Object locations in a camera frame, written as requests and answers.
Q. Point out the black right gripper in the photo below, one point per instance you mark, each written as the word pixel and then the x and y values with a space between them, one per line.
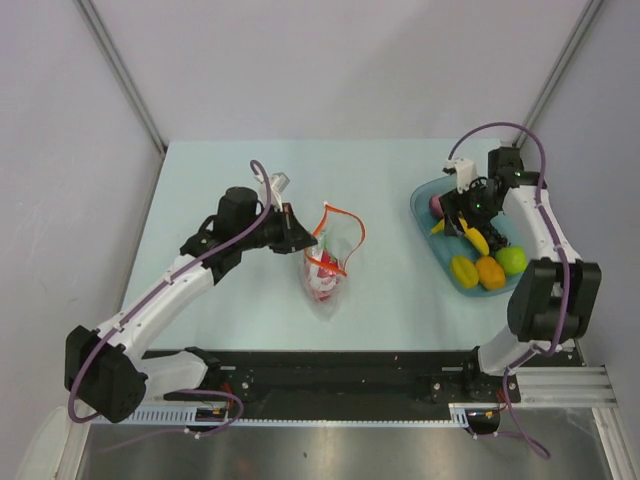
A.
pixel 454 203

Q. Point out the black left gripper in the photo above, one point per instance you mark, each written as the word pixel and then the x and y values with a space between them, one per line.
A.
pixel 293 237

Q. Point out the purple onion toy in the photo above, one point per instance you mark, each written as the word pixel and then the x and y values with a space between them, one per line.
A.
pixel 435 207

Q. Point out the red dragon fruit toy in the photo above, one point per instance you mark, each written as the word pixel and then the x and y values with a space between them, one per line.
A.
pixel 323 273

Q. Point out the yellow banana toy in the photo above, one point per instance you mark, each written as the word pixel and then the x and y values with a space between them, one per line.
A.
pixel 473 235

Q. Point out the clear zip bag orange zipper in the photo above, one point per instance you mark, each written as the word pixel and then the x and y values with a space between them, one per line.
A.
pixel 343 232

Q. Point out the yellow mango toy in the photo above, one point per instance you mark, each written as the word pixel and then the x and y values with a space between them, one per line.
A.
pixel 464 272

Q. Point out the orange fruit toy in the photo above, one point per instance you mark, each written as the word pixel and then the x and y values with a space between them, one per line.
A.
pixel 491 274

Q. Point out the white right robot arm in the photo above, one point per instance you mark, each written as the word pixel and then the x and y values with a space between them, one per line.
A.
pixel 554 298

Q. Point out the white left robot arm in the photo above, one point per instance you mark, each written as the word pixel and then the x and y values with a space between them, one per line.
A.
pixel 111 369

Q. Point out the teal plastic fruit tray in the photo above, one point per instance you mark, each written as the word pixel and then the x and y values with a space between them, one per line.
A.
pixel 444 248

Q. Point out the dark grape bunch toy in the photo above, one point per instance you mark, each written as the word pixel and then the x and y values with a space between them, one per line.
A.
pixel 494 238

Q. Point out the green apple toy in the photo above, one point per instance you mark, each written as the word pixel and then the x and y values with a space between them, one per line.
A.
pixel 512 259

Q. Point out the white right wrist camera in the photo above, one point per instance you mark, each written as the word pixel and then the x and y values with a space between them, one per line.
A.
pixel 464 170

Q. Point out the black table edge rail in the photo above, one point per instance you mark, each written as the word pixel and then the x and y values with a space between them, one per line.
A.
pixel 351 386

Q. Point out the white slotted cable duct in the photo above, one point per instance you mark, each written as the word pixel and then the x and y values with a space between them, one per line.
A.
pixel 186 416

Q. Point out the aluminium frame extrusion right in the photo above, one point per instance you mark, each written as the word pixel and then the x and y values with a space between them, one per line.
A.
pixel 565 387

